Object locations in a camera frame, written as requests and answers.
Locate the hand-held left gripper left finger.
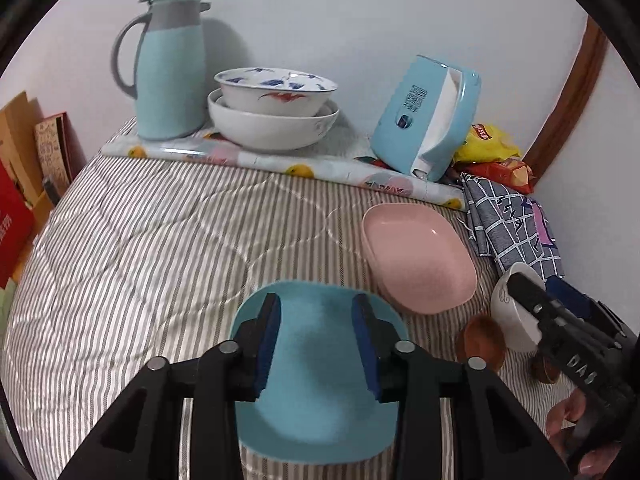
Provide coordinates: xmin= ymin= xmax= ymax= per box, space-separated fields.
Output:
xmin=57 ymin=292 xmax=281 ymax=480

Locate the person's right hand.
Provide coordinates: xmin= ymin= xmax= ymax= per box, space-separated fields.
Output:
xmin=546 ymin=389 xmax=626 ymax=477

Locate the small brown bowl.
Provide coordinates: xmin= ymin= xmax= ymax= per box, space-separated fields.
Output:
xmin=530 ymin=354 xmax=562 ymax=386
xmin=456 ymin=314 xmax=507 ymax=372

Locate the blue square plate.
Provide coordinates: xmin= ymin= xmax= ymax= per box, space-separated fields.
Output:
xmin=229 ymin=280 xmax=408 ymax=463

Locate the small white bowl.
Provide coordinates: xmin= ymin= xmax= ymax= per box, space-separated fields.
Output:
xmin=491 ymin=262 xmax=547 ymax=353

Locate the red snack bag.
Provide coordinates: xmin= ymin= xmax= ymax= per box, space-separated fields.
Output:
xmin=452 ymin=157 xmax=535 ymax=196

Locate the fruit printed mat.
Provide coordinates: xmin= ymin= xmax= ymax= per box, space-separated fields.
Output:
xmin=100 ymin=127 xmax=466 ymax=211

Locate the light blue tissue box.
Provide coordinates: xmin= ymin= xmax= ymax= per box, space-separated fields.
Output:
xmin=370 ymin=55 xmax=482 ymax=183

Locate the yellow snack bag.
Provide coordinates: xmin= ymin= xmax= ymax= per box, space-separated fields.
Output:
xmin=452 ymin=122 xmax=523 ymax=165

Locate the striped quilt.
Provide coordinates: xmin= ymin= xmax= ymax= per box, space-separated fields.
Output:
xmin=0 ymin=117 xmax=591 ymax=480

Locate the blue red patterned bowl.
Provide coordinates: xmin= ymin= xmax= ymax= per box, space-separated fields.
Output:
xmin=214 ymin=66 xmax=338 ymax=117

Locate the red box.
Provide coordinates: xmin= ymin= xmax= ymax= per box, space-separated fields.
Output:
xmin=0 ymin=160 xmax=36 ymax=288

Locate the large white bowl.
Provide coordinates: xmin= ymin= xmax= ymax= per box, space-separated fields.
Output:
xmin=207 ymin=89 xmax=340 ymax=151

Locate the light blue thermos jug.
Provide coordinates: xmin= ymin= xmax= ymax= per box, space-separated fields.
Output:
xmin=111 ymin=0 xmax=212 ymax=141

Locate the grey checked cloth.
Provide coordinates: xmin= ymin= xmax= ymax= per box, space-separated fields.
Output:
xmin=460 ymin=172 xmax=566 ymax=278

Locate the brown cardboard box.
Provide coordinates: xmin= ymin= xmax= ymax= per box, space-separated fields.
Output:
xmin=0 ymin=91 xmax=56 ymax=211

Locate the patterned paper box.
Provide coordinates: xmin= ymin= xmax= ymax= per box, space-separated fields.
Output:
xmin=34 ymin=111 xmax=76 ymax=201

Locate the wooden door frame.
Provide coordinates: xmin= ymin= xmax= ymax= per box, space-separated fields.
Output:
xmin=522 ymin=15 xmax=608 ymax=181

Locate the pink square plate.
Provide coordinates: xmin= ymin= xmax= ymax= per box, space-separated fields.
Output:
xmin=361 ymin=203 xmax=478 ymax=315

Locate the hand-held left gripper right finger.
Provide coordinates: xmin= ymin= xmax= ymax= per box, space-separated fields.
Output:
xmin=351 ymin=294 xmax=571 ymax=480

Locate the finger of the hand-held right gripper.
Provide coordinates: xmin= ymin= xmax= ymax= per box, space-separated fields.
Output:
xmin=506 ymin=273 xmax=551 ymax=318
xmin=545 ymin=277 xmax=627 ymax=337

